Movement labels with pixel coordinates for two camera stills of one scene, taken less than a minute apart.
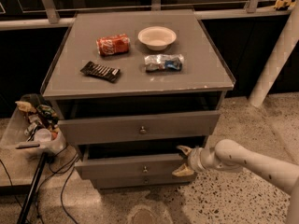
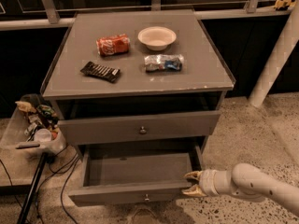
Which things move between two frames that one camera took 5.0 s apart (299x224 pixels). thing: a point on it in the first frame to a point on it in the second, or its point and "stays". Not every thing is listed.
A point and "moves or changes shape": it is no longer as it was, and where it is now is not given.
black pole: x=30 y=191 stays
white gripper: x=193 y=161 to x=206 y=182
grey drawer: x=129 y=162 moves or changes shape
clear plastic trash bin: x=35 y=126 stays
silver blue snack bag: x=163 y=62 stays
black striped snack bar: x=97 y=70 stays
